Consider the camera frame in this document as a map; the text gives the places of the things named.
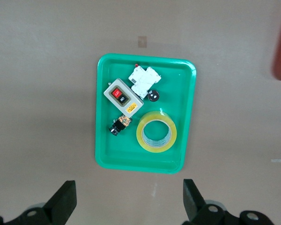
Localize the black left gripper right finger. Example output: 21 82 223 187
182 179 275 225

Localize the green plastic tray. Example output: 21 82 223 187
95 53 198 175

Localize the small brass black plug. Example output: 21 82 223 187
108 114 133 137

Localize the grey on-off switch box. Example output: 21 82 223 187
103 78 145 119

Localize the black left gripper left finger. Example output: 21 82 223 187
0 180 77 225

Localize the yellow clear tape roll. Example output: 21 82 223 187
136 110 177 154

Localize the black round buzzer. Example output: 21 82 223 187
147 89 160 103

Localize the white circuit breaker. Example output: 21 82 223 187
128 65 162 99

